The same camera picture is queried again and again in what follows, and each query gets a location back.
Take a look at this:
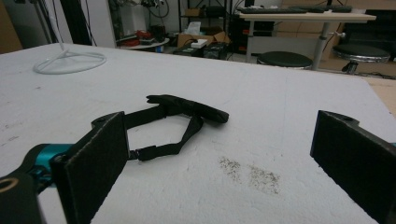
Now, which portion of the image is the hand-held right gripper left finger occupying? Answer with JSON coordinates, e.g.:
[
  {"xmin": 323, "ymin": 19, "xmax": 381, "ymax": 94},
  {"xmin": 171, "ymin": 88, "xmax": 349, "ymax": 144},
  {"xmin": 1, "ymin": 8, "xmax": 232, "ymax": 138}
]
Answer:
[{"xmin": 50, "ymin": 111, "xmax": 131, "ymax": 224}]

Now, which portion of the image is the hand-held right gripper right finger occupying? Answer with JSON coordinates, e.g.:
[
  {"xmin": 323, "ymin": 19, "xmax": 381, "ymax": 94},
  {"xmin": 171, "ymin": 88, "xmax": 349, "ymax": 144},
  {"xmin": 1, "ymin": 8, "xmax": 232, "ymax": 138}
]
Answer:
[{"xmin": 309, "ymin": 109, "xmax": 396, "ymax": 224}]

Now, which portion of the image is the black strap with handle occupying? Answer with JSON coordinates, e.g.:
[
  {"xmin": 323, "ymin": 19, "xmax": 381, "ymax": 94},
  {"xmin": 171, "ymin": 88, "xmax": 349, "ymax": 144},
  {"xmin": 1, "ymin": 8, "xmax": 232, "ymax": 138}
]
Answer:
[{"xmin": 122, "ymin": 94, "xmax": 230, "ymax": 162}]

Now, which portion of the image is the black round stool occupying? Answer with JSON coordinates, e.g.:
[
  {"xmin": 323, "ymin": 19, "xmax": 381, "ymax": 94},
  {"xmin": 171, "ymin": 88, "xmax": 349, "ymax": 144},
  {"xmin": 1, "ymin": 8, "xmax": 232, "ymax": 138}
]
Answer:
[
  {"xmin": 332, "ymin": 43, "xmax": 391, "ymax": 75},
  {"xmin": 257, "ymin": 50, "xmax": 314, "ymax": 70}
]

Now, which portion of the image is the round white low table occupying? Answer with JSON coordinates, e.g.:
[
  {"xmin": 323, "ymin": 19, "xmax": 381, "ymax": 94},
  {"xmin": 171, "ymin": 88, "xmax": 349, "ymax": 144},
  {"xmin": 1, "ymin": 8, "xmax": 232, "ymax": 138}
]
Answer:
[{"xmin": 117, "ymin": 37, "xmax": 171, "ymax": 51}]

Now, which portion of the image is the light wooden desk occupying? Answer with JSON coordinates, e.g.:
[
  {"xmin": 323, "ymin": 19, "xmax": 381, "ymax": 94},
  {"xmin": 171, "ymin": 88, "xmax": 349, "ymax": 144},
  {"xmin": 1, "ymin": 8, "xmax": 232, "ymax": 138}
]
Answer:
[{"xmin": 236, "ymin": 10, "xmax": 377, "ymax": 71}]

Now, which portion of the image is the cardboard box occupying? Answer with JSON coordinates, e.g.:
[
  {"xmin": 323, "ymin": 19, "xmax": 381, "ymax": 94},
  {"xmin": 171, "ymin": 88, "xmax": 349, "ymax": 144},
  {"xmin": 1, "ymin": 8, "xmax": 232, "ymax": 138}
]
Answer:
[{"xmin": 177, "ymin": 31, "xmax": 231, "ymax": 49}]

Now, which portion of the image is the black equipment case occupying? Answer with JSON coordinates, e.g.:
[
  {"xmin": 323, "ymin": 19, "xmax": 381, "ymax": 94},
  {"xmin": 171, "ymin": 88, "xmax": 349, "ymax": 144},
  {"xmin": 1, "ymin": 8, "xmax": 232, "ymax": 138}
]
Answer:
[{"xmin": 173, "ymin": 42, "xmax": 229, "ymax": 61}]

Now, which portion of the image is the black keyboard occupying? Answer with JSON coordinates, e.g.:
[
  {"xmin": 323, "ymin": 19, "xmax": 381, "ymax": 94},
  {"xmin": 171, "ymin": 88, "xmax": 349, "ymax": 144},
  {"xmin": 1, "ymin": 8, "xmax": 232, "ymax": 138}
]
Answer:
[{"xmin": 237, "ymin": 7, "xmax": 308, "ymax": 15}]

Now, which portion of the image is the black metal shelf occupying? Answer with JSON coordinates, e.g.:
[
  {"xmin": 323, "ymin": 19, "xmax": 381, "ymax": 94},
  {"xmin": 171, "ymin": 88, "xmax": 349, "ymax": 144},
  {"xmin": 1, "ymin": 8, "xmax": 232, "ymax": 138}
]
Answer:
[{"xmin": 177, "ymin": 0, "xmax": 233, "ymax": 35}]

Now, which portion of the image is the white wire stand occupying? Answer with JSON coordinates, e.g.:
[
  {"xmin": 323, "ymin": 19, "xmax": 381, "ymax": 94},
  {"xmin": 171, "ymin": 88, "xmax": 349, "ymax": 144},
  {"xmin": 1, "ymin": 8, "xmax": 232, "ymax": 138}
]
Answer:
[{"xmin": 33, "ymin": 31, "xmax": 107, "ymax": 76}]

